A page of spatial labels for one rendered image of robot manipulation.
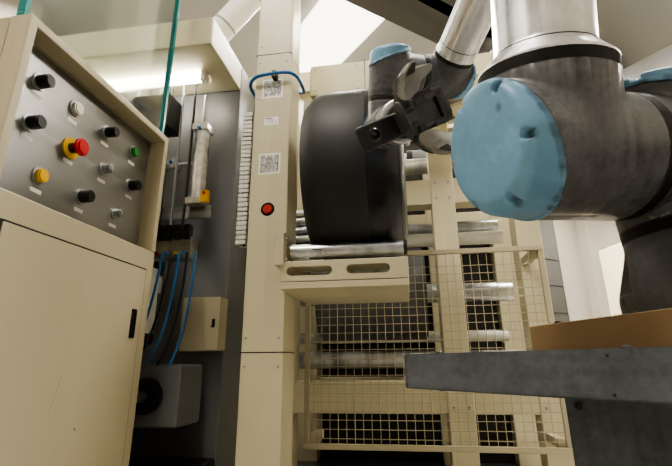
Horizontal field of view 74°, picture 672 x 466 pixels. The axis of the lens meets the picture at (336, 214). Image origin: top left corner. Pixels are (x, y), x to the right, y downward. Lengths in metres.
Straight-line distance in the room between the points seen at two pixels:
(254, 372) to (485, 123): 1.06
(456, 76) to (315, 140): 0.44
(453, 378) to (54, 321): 0.82
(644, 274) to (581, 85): 0.22
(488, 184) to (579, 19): 0.19
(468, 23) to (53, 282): 0.99
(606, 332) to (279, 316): 0.98
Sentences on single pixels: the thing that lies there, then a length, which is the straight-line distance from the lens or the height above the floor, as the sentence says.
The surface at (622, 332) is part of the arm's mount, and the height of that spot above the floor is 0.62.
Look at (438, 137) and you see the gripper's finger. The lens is 0.79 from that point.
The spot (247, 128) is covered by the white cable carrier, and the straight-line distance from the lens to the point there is 1.62.
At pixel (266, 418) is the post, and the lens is 1.38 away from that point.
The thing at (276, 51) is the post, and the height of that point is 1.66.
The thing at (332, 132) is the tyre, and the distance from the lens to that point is 1.28.
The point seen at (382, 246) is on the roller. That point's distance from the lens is 1.28.
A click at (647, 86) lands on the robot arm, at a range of 0.65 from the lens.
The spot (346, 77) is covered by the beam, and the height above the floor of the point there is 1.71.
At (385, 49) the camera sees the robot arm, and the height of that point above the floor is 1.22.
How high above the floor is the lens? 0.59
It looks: 18 degrees up
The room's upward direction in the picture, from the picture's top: straight up
